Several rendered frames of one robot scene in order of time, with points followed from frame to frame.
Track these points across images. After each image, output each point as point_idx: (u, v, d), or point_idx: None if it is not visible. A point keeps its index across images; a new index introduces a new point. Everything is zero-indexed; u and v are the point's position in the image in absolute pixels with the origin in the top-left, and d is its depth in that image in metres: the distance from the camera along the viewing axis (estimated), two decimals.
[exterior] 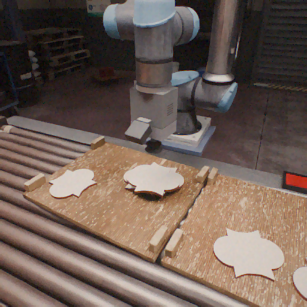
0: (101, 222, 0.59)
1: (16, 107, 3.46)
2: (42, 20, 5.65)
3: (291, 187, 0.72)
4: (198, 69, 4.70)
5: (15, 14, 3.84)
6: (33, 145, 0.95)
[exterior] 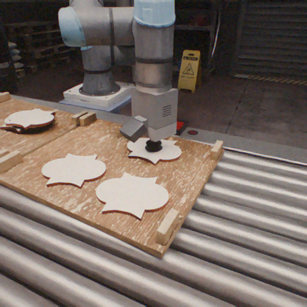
0: None
1: None
2: (27, 13, 5.68)
3: None
4: (178, 60, 4.73)
5: None
6: None
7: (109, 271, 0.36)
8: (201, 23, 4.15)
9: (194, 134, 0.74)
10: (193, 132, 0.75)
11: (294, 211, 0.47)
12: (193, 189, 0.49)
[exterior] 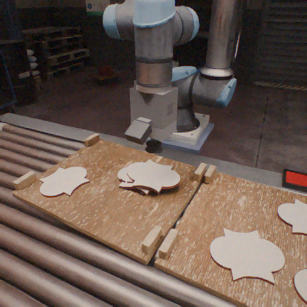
0: (93, 222, 0.56)
1: (14, 105, 3.43)
2: (41, 18, 5.62)
3: (292, 186, 0.69)
4: (198, 68, 4.67)
5: (14, 12, 3.81)
6: (26, 143, 0.93)
7: None
8: None
9: None
10: None
11: None
12: None
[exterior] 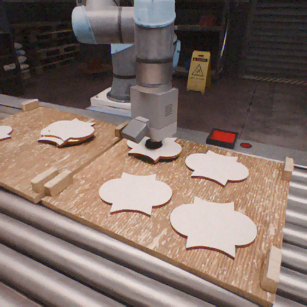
0: None
1: None
2: (32, 13, 5.62)
3: (214, 142, 0.68)
4: (186, 62, 4.67)
5: None
6: None
7: None
8: (210, 23, 4.08)
9: (248, 147, 0.68)
10: (246, 146, 0.69)
11: None
12: (278, 216, 0.43)
